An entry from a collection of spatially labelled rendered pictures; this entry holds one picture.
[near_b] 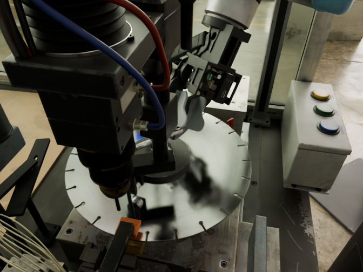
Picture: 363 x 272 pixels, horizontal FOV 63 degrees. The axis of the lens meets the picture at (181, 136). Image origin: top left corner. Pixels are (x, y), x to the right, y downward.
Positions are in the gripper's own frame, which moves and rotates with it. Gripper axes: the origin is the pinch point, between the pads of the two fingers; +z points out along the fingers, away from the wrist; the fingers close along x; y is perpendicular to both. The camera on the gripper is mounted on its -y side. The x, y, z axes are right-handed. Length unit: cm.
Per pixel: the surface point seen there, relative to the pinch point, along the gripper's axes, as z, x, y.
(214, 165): 2.2, 6.3, 7.0
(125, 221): 10.4, -9.6, 12.5
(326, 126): -10.5, 35.5, 3.4
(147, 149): 4.0, -4.2, 1.2
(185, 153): 2.6, 2.2, 3.2
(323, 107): -14.1, 39.3, -2.3
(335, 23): -98, 257, -188
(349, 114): -17, 194, -86
